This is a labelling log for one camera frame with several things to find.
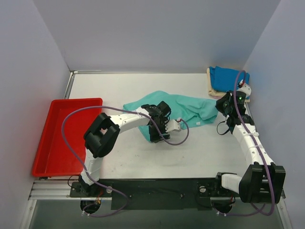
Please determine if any teal t shirt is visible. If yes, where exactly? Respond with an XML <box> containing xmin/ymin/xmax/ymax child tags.
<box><xmin>123</xmin><ymin>91</ymin><xmax>218</xmax><ymax>135</ymax></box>

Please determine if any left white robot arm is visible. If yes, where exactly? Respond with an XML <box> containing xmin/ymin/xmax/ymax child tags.
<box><xmin>79</xmin><ymin>101</ymin><xmax>171</xmax><ymax>197</ymax></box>

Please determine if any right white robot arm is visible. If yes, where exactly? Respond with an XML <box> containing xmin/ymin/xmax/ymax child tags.
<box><xmin>213</xmin><ymin>91</ymin><xmax>286</xmax><ymax>204</ymax></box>

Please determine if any folded beige t shirt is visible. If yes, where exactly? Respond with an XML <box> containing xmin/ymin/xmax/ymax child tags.
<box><xmin>207</xmin><ymin>66</ymin><xmax>239</xmax><ymax>97</ymax></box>

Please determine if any folded pink t shirt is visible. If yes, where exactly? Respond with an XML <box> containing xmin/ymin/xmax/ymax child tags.
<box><xmin>211</xmin><ymin>96</ymin><xmax>223</xmax><ymax>100</ymax></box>

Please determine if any folded blue t shirt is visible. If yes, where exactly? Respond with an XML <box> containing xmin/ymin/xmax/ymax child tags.
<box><xmin>208</xmin><ymin>66</ymin><xmax>250</xmax><ymax>93</ymax></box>

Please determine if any red plastic bin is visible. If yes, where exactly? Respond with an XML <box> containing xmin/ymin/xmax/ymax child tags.
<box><xmin>32</xmin><ymin>98</ymin><xmax>102</xmax><ymax>177</ymax></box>

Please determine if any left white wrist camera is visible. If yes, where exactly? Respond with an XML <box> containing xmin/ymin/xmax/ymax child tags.
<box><xmin>165</xmin><ymin>119</ymin><xmax>181</xmax><ymax>133</ymax></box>

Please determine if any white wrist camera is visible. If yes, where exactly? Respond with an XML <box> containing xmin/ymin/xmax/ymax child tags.
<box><xmin>237</xmin><ymin>80</ymin><xmax>252</xmax><ymax>99</ymax></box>
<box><xmin>165</xmin><ymin>119</ymin><xmax>181</xmax><ymax>133</ymax></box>

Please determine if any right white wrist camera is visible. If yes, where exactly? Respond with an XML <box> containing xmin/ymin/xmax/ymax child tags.
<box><xmin>237</xmin><ymin>80</ymin><xmax>252</xmax><ymax>99</ymax></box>

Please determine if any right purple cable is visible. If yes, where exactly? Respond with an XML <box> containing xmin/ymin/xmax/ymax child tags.
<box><xmin>214</xmin><ymin>70</ymin><xmax>276</xmax><ymax>217</ymax></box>

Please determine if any purple cable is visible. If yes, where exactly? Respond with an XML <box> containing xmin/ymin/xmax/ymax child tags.
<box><xmin>214</xmin><ymin>70</ymin><xmax>276</xmax><ymax>217</ymax></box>
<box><xmin>61</xmin><ymin>105</ymin><xmax>190</xmax><ymax>217</ymax></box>

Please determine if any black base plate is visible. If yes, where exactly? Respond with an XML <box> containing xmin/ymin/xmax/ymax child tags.
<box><xmin>70</xmin><ymin>178</ymin><xmax>238</xmax><ymax>211</ymax></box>

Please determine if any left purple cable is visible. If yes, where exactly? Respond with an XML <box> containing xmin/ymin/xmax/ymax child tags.
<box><xmin>61</xmin><ymin>105</ymin><xmax>190</xmax><ymax>217</ymax></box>

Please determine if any aluminium frame rail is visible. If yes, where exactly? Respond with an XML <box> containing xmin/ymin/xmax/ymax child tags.
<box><xmin>29</xmin><ymin>180</ymin><xmax>71</xmax><ymax>200</ymax></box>

